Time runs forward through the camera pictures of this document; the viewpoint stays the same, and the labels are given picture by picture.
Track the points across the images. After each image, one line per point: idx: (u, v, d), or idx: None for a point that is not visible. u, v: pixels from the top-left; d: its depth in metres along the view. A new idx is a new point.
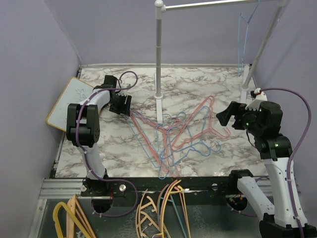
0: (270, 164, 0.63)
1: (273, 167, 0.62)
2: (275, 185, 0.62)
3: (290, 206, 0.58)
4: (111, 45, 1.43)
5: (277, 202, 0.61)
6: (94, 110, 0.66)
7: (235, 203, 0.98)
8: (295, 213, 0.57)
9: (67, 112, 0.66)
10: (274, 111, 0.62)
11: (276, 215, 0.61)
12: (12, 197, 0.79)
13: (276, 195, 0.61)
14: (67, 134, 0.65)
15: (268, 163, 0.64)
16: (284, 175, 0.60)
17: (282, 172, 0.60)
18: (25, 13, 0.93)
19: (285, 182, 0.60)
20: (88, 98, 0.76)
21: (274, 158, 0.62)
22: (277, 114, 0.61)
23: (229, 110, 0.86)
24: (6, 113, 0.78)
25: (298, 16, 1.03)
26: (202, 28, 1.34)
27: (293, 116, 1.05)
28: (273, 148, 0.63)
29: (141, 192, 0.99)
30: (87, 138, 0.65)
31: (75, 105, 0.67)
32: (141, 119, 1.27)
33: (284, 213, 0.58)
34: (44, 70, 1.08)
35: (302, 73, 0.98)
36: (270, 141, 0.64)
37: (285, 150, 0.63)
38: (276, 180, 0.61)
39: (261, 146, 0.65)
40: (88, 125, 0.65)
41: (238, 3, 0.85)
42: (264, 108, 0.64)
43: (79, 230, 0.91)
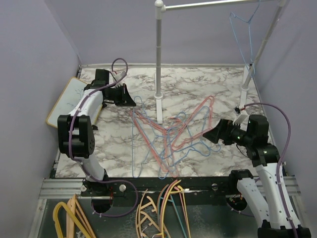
0: (261, 170, 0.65)
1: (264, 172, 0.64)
2: (267, 189, 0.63)
3: (282, 208, 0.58)
4: (112, 45, 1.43)
5: (270, 205, 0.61)
6: (85, 122, 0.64)
7: (235, 203, 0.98)
8: (288, 215, 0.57)
9: (58, 124, 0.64)
10: (261, 121, 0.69)
11: (271, 220, 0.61)
12: (11, 198, 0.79)
13: (269, 198, 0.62)
14: (60, 147, 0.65)
15: (259, 169, 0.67)
16: (274, 179, 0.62)
17: (272, 176, 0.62)
18: (25, 12, 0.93)
19: (276, 186, 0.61)
20: (78, 107, 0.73)
21: (264, 164, 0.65)
22: (264, 124, 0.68)
23: (220, 126, 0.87)
24: (7, 113, 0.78)
25: (298, 16, 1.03)
26: (202, 28, 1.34)
27: (293, 116, 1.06)
28: (263, 155, 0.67)
29: (141, 192, 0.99)
30: (81, 149, 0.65)
31: (65, 116, 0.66)
32: (141, 119, 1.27)
33: (277, 215, 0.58)
34: (44, 70, 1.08)
35: (303, 73, 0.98)
36: (260, 150, 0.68)
37: (273, 156, 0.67)
38: (267, 184, 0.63)
39: (252, 153, 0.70)
40: (81, 138, 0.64)
41: (238, 3, 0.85)
42: (252, 120, 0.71)
43: (79, 230, 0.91)
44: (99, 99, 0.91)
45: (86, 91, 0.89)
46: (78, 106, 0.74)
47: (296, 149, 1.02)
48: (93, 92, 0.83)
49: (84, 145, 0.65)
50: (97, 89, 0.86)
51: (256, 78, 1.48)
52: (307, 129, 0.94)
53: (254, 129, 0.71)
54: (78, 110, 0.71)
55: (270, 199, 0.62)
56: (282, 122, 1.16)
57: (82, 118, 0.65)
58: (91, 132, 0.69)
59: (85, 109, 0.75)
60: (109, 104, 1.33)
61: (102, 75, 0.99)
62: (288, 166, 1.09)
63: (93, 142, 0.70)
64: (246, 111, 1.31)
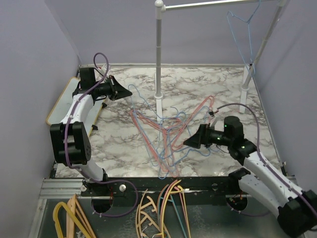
0: (248, 162, 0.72)
1: (251, 163, 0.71)
2: (261, 175, 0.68)
3: (280, 183, 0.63)
4: (112, 45, 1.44)
5: (272, 187, 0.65)
6: (79, 128, 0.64)
7: (235, 203, 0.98)
8: (288, 186, 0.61)
9: (52, 134, 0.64)
10: (237, 124, 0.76)
11: (280, 202, 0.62)
12: (11, 198, 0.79)
13: (268, 182, 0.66)
14: (56, 156, 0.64)
15: (247, 163, 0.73)
16: (261, 163, 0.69)
17: (259, 162, 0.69)
18: (25, 13, 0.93)
19: (266, 168, 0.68)
20: (70, 115, 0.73)
21: (246, 155, 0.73)
22: (238, 126, 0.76)
23: (200, 132, 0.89)
24: (7, 112, 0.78)
25: (298, 16, 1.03)
26: (202, 28, 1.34)
27: (293, 115, 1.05)
28: (244, 151, 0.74)
29: (141, 192, 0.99)
30: (78, 156, 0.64)
31: (58, 125, 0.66)
32: (141, 118, 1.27)
33: (280, 191, 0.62)
34: (44, 70, 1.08)
35: (303, 72, 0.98)
36: (239, 148, 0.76)
37: (251, 148, 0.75)
38: (258, 170, 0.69)
39: (235, 154, 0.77)
40: (77, 144, 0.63)
41: (238, 3, 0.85)
42: (229, 124, 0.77)
43: (79, 230, 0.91)
44: (90, 103, 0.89)
45: (75, 95, 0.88)
46: (69, 113, 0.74)
47: (296, 149, 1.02)
48: (82, 97, 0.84)
49: (80, 151, 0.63)
50: (85, 93, 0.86)
51: (256, 78, 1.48)
52: (307, 129, 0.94)
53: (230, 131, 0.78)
54: (70, 117, 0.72)
55: (267, 182, 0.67)
56: (282, 122, 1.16)
57: (76, 125, 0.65)
58: (86, 139, 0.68)
59: (77, 114, 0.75)
60: (109, 104, 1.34)
61: (87, 74, 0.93)
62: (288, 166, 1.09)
63: (89, 148, 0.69)
64: (246, 111, 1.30)
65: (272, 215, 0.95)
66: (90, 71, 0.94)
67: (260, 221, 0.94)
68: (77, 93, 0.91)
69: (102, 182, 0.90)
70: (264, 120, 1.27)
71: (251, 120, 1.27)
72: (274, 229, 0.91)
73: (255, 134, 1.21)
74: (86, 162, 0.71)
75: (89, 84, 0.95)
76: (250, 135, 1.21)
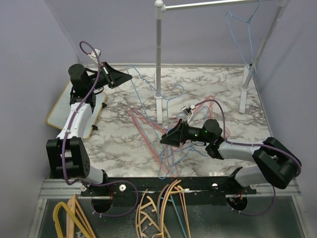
0: (222, 150, 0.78)
1: (223, 148, 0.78)
2: (235, 153, 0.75)
3: (245, 146, 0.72)
4: (112, 45, 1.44)
5: (245, 155, 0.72)
6: (78, 145, 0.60)
7: (235, 203, 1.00)
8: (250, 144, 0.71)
9: (48, 150, 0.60)
10: (217, 132, 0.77)
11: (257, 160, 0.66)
12: (11, 198, 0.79)
13: (241, 154, 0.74)
14: (53, 172, 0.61)
15: (222, 153, 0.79)
16: (228, 144, 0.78)
17: (227, 145, 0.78)
18: (25, 13, 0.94)
19: (233, 145, 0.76)
20: (67, 129, 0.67)
21: (218, 147, 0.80)
22: (218, 130, 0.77)
23: (181, 130, 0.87)
24: (6, 112, 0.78)
25: (298, 16, 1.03)
26: (202, 29, 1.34)
27: (293, 116, 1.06)
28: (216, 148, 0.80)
29: (141, 192, 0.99)
30: (76, 172, 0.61)
31: (54, 140, 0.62)
32: (141, 118, 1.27)
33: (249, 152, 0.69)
34: (44, 70, 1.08)
35: (303, 73, 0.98)
36: (214, 147, 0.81)
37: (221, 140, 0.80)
38: (230, 150, 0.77)
39: (211, 153, 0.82)
40: (74, 160, 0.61)
41: (238, 3, 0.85)
42: (210, 131, 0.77)
43: (79, 230, 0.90)
44: (90, 110, 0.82)
45: (74, 105, 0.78)
46: (66, 127, 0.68)
47: (295, 149, 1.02)
48: (80, 107, 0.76)
49: (79, 167, 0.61)
50: (83, 102, 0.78)
51: (256, 78, 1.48)
52: (306, 129, 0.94)
53: (209, 135, 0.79)
54: (67, 132, 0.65)
55: (240, 153, 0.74)
56: (282, 122, 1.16)
57: (74, 140, 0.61)
58: (84, 152, 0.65)
59: (75, 128, 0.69)
60: (109, 104, 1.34)
61: (82, 81, 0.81)
62: None
63: (86, 161, 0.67)
64: (246, 111, 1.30)
65: (272, 215, 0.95)
66: (83, 76, 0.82)
67: (260, 221, 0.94)
68: (74, 102, 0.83)
69: (102, 184, 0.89)
70: (264, 120, 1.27)
71: (251, 120, 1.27)
72: (274, 229, 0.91)
73: (255, 134, 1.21)
74: (86, 175, 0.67)
75: (85, 90, 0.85)
76: (250, 135, 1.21)
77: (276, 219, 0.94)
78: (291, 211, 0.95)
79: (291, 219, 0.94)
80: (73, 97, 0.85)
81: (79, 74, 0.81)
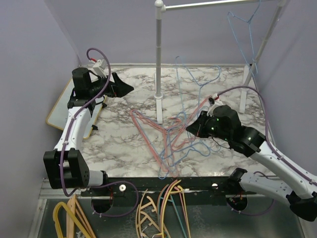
0: (259, 156, 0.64)
1: (265, 157, 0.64)
2: (275, 169, 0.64)
3: (300, 177, 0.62)
4: (112, 45, 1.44)
5: (290, 183, 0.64)
6: (76, 157, 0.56)
7: (235, 203, 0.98)
8: (308, 179, 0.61)
9: (45, 162, 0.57)
10: (230, 114, 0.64)
11: (301, 197, 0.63)
12: (11, 198, 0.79)
13: (283, 175, 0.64)
14: (51, 182, 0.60)
15: (258, 157, 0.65)
16: (276, 157, 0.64)
17: (272, 155, 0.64)
18: (25, 13, 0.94)
19: (281, 161, 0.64)
20: (65, 140, 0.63)
21: (257, 150, 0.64)
22: (233, 112, 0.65)
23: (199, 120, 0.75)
24: (6, 113, 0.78)
25: (298, 16, 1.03)
26: (202, 28, 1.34)
27: (293, 115, 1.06)
28: (250, 143, 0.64)
29: (141, 192, 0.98)
30: (75, 183, 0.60)
31: (52, 152, 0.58)
32: (141, 119, 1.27)
33: (300, 185, 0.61)
34: (44, 70, 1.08)
35: (303, 72, 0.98)
36: (244, 140, 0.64)
37: (258, 138, 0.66)
38: (275, 166, 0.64)
39: (240, 148, 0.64)
40: (72, 172, 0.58)
41: (237, 3, 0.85)
42: (221, 116, 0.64)
43: (79, 230, 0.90)
44: (89, 113, 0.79)
45: (71, 109, 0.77)
46: (64, 137, 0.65)
47: (296, 148, 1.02)
48: (79, 113, 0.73)
49: (77, 178, 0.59)
50: (82, 107, 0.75)
51: (256, 78, 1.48)
52: (307, 129, 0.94)
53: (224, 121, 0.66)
54: (64, 144, 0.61)
55: (282, 174, 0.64)
56: (282, 122, 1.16)
57: (72, 152, 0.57)
58: (83, 162, 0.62)
59: (73, 138, 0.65)
60: (109, 104, 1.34)
61: (83, 83, 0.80)
62: None
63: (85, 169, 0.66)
64: (246, 111, 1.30)
65: (272, 214, 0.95)
66: (85, 77, 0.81)
67: (260, 221, 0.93)
68: (72, 106, 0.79)
69: (102, 185, 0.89)
70: (264, 120, 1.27)
71: (251, 120, 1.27)
72: (275, 229, 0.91)
73: None
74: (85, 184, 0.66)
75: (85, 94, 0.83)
76: None
77: (276, 219, 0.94)
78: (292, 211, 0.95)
79: (292, 219, 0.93)
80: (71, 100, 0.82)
81: (81, 74, 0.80)
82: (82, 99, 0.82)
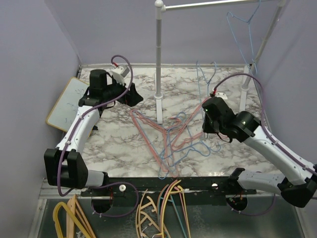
0: (253, 142, 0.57)
1: (258, 142, 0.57)
2: (269, 155, 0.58)
3: (294, 163, 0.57)
4: (112, 45, 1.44)
5: (283, 168, 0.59)
6: (75, 159, 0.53)
7: (235, 203, 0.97)
8: (302, 165, 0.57)
9: (45, 159, 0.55)
10: (216, 100, 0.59)
11: (293, 183, 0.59)
12: (11, 198, 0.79)
13: (277, 161, 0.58)
14: (49, 180, 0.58)
15: (251, 143, 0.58)
16: (270, 142, 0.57)
17: (267, 141, 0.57)
18: (25, 13, 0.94)
19: (276, 146, 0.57)
20: (68, 140, 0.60)
21: (252, 135, 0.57)
22: (217, 99, 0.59)
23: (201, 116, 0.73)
24: (7, 113, 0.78)
25: (298, 16, 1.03)
26: (202, 28, 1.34)
27: (293, 116, 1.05)
28: (244, 127, 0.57)
29: (141, 192, 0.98)
30: (71, 184, 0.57)
31: (53, 150, 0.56)
32: (141, 119, 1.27)
33: (293, 172, 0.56)
34: (44, 70, 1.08)
35: (303, 72, 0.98)
36: (239, 124, 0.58)
37: (253, 121, 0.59)
38: (269, 151, 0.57)
39: (235, 133, 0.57)
40: (70, 173, 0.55)
41: (237, 3, 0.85)
42: (207, 104, 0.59)
43: (79, 230, 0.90)
44: (97, 114, 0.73)
45: (80, 108, 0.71)
46: (68, 136, 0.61)
47: (295, 149, 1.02)
48: (87, 113, 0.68)
49: (74, 179, 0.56)
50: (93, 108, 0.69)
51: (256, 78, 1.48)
52: (307, 129, 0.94)
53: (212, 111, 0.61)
54: (66, 144, 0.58)
55: (276, 160, 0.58)
56: (282, 122, 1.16)
57: (73, 153, 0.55)
58: (83, 164, 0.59)
59: (76, 138, 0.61)
60: None
61: (98, 82, 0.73)
62: None
63: (85, 172, 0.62)
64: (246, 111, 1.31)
65: (272, 215, 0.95)
66: (102, 77, 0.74)
67: (260, 221, 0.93)
68: (82, 105, 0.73)
69: (102, 186, 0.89)
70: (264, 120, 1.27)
71: None
72: (275, 229, 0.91)
73: None
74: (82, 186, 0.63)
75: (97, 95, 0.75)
76: None
77: (276, 219, 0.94)
78: (292, 211, 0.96)
79: (292, 219, 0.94)
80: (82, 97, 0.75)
81: (98, 74, 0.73)
82: (94, 98, 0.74)
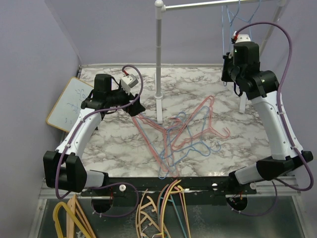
0: (261, 101, 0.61)
1: (265, 103, 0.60)
2: (269, 121, 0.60)
3: (286, 139, 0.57)
4: (112, 45, 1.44)
5: (273, 140, 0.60)
6: (74, 163, 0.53)
7: (235, 203, 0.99)
8: (292, 144, 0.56)
9: (44, 161, 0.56)
10: (250, 46, 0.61)
11: (274, 157, 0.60)
12: (11, 198, 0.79)
13: (272, 130, 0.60)
14: (48, 182, 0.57)
15: (257, 102, 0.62)
16: (276, 109, 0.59)
17: (273, 106, 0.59)
18: (25, 14, 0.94)
19: (279, 115, 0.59)
20: (68, 143, 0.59)
21: (263, 95, 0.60)
22: (253, 47, 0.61)
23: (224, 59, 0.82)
24: (6, 113, 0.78)
25: (298, 16, 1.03)
26: (202, 28, 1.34)
27: (292, 115, 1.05)
28: (261, 85, 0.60)
29: (141, 192, 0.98)
30: (69, 188, 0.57)
31: (52, 152, 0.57)
32: (141, 119, 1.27)
33: (281, 146, 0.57)
34: (44, 70, 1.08)
35: (303, 72, 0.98)
36: (257, 79, 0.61)
37: (273, 84, 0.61)
38: (269, 116, 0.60)
39: (247, 85, 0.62)
40: (68, 176, 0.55)
41: (238, 3, 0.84)
42: (240, 46, 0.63)
43: (79, 230, 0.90)
44: (100, 117, 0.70)
45: (82, 110, 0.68)
46: (68, 139, 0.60)
47: None
48: (89, 115, 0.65)
49: (72, 183, 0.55)
50: (96, 111, 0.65)
51: None
52: (307, 129, 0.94)
53: (243, 56, 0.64)
54: (66, 147, 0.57)
55: (271, 129, 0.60)
56: None
57: (72, 157, 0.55)
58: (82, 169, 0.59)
59: (76, 141, 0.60)
60: None
61: (103, 85, 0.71)
62: None
63: (85, 177, 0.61)
64: (246, 111, 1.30)
65: (272, 214, 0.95)
66: (107, 80, 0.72)
67: (260, 221, 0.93)
68: (84, 107, 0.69)
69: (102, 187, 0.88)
70: None
71: (251, 120, 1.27)
72: (275, 229, 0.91)
73: (255, 134, 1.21)
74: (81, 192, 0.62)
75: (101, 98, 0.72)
76: (250, 135, 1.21)
77: (276, 219, 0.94)
78: (292, 211, 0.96)
79: (292, 218, 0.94)
80: (85, 99, 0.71)
81: (104, 77, 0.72)
82: (97, 101, 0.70)
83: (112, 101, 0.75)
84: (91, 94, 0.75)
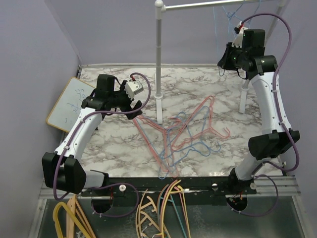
0: (258, 79, 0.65)
1: (261, 81, 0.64)
2: (262, 98, 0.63)
3: (275, 114, 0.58)
4: (112, 45, 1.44)
5: (264, 116, 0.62)
6: (72, 166, 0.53)
7: (235, 203, 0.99)
8: (280, 120, 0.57)
9: (43, 163, 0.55)
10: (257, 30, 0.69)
11: (263, 133, 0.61)
12: (11, 198, 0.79)
13: (264, 106, 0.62)
14: (47, 182, 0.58)
15: (255, 80, 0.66)
16: (270, 87, 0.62)
17: (268, 85, 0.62)
18: (25, 15, 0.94)
19: (272, 93, 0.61)
20: (67, 145, 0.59)
21: (260, 74, 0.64)
22: (261, 32, 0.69)
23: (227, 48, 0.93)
24: (7, 113, 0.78)
25: (299, 16, 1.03)
26: (202, 28, 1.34)
27: (292, 115, 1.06)
28: (260, 64, 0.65)
29: (141, 192, 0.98)
30: (68, 188, 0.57)
31: (51, 154, 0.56)
32: (141, 119, 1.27)
33: (270, 121, 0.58)
34: (44, 70, 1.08)
35: (303, 72, 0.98)
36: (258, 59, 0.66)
37: (271, 66, 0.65)
38: (263, 93, 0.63)
39: (248, 64, 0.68)
40: (67, 177, 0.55)
41: (238, 3, 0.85)
42: (248, 30, 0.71)
43: (79, 230, 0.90)
44: (100, 117, 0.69)
45: (83, 110, 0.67)
46: (67, 141, 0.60)
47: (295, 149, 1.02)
48: (88, 116, 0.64)
49: (72, 183, 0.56)
50: (95, 112, 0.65)
51: None
52: (307, 129, 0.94)
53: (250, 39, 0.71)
54: (64, 149, 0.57)
55: (264, 105, 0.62)
56: None
57: (70, 159, 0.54)
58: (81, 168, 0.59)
59: (75, 143, 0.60)
60: None
61: (106, 84, 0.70)
62: (288, 166, 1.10)
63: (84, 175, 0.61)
64: (246, 111, 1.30)
65: (272, 214, 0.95)
66: (110, 80, 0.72)
67: (260, 221, 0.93)
68: (85, 106, 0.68)
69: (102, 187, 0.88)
70: None
71: (251, 120, 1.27)
72: (275, 229, 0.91)
73: (255, 134, 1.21)
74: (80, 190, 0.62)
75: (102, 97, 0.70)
76: (250, 135, 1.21)
77: (276, 219, 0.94)
78: (292, 211, 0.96)
79: (292, 218, 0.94)
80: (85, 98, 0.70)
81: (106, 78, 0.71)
82: (98, 100, 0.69)
83: (113, 101, 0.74)
84: (92, 93, 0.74)
